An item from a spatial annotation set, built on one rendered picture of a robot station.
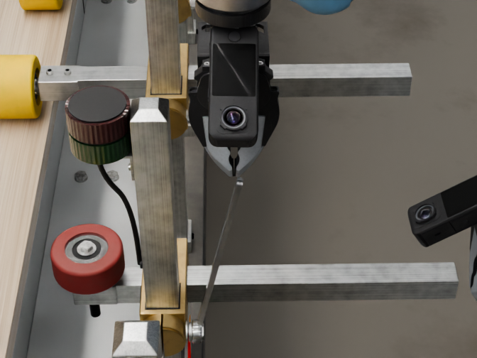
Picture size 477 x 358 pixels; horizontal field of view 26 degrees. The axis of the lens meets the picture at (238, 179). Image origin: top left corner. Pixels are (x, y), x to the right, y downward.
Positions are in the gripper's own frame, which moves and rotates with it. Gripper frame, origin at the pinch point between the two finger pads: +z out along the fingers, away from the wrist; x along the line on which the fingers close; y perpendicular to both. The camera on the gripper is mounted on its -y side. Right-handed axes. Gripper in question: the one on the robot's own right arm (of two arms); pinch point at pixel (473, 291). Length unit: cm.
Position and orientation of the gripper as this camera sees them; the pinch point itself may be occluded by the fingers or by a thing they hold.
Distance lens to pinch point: 123.4
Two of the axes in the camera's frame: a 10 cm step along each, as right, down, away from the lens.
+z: 0.0, 7.4, 6.7
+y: 10.0, -0.1, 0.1
